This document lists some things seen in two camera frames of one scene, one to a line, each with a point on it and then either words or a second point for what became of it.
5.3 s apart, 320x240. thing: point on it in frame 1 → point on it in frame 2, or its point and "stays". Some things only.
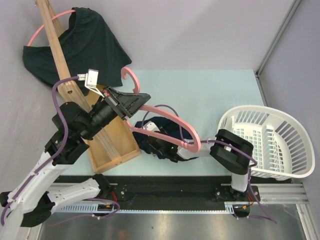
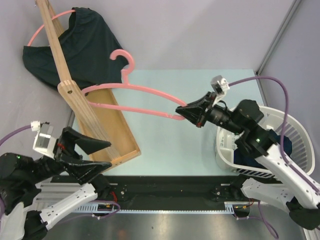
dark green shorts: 88,44 stays
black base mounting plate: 171,192 stays
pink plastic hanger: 149,107 → 126,84
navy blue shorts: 165,126 → 243,159
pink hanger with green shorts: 34,31 stays
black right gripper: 153,150 → 196,110
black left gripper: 128,103 → 84,170
